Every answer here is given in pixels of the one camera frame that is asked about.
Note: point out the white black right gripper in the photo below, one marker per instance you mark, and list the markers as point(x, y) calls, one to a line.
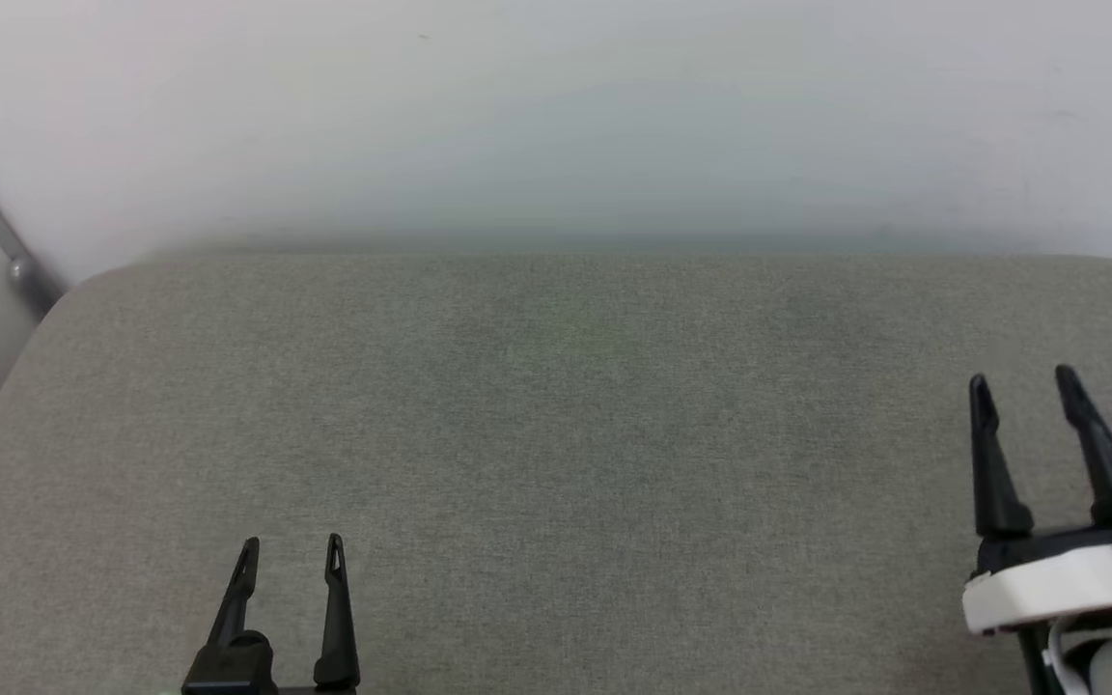
point(1058, 584)

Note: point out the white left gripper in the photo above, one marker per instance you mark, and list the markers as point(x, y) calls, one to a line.
point(228, 671)

